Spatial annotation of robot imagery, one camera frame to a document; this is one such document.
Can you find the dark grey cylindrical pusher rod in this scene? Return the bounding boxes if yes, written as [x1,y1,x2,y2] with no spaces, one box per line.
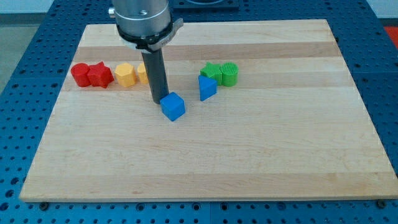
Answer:
[142,49,169,105]

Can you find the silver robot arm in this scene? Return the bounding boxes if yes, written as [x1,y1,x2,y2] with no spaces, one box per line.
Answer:
[108,0,183,105]

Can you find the yellow heart block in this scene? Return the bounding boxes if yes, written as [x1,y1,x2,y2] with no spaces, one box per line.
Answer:
[137,62,149,84]

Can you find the yellow hexagon block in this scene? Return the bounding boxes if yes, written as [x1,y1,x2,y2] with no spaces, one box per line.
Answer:
[114,63,136,87]

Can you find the blue cube block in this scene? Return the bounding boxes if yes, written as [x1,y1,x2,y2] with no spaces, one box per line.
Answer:
[160,92,185,121]

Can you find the red star block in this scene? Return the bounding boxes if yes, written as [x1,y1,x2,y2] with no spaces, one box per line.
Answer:
[87,62,114,88]

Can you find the green star block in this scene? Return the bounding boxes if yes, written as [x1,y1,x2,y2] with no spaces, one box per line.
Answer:
[200,62,223,86]

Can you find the blue triangle block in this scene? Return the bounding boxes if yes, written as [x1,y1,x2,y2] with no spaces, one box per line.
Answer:
[198,75,218,101]

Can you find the red cylinder block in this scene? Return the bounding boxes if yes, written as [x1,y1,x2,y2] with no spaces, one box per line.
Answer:
[71,63,91,87]

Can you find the green cylinder block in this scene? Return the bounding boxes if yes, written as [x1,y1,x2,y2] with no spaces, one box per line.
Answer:
[220,62,239,87]

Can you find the wooden board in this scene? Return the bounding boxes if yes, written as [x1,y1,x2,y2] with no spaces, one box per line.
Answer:
[20,19,397,202]

